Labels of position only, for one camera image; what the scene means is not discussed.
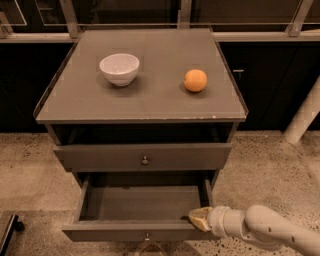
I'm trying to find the dark cart with wheel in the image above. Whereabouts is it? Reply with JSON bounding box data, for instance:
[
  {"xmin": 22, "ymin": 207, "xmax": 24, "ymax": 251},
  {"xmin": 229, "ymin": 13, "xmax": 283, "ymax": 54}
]
[{"xmin": 0, "ymin": 214, "xmax": 25, "ymax": 256}]

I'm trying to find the orange fruit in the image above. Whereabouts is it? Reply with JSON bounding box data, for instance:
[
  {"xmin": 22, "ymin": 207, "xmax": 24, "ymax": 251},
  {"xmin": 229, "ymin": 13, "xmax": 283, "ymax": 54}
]
[{"xmin": 184, "ymin": 69, "xmax": 207, "ymax": 92}]

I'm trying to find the white ceramic bowl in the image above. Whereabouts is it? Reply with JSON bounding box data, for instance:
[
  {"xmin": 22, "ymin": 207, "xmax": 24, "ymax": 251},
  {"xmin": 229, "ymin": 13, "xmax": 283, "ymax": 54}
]
[{"xmin": 99, "ymin": 53, "xmax": 140, "ymax": 86}]

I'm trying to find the white diagonal post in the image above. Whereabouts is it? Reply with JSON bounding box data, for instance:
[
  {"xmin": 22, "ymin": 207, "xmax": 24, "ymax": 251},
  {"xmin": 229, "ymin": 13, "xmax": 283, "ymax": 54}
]
[{"xmin": 284, "ymin": 76, "xmax": 320, "ymax": 144}]

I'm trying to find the round floor drain cover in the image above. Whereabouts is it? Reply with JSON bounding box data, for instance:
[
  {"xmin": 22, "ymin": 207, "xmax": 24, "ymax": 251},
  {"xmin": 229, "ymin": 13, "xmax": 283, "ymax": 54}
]
[{"xmin": 139, "ymin": 243, "xmax": 165, "ymax": 256}]

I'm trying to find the metal window rail frame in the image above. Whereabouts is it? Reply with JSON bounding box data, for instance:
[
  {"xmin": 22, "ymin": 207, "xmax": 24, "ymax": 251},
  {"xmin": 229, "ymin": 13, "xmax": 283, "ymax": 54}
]
[{"xmin": 0, "ymin": 0, "xmax": 320, "ymax": 44}]

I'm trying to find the grey top drawer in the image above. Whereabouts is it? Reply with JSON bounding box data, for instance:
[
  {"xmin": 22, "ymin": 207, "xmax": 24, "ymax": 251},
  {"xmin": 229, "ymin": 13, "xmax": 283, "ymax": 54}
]
[{"xmin": 54, "ymin": 143, "xmax": 231, "ymax": 172}]

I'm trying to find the grey drawer cabinet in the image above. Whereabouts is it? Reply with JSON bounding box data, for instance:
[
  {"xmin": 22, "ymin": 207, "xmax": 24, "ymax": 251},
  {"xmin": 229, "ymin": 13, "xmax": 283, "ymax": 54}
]
[{"xmin": 33, "ymin": 27, "xmax": 250, "ymax": 188}]

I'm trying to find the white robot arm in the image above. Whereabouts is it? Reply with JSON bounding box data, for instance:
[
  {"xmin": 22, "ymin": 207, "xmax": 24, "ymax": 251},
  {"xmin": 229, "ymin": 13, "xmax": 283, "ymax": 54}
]
[{"xmin": 189, "ymin": 205, "xmax": 320, "ymax": 256}]

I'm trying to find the grey drawer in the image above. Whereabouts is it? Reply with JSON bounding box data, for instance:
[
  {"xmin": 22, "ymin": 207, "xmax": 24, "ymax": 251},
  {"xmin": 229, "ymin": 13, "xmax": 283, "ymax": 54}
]
[
  {"xmin": 62, "ymin": 172, "xmax": 214, "ymax": 242},
  {"xmin": 54, "ymin": 143, "xmax": 231, "ymax": 172}
]

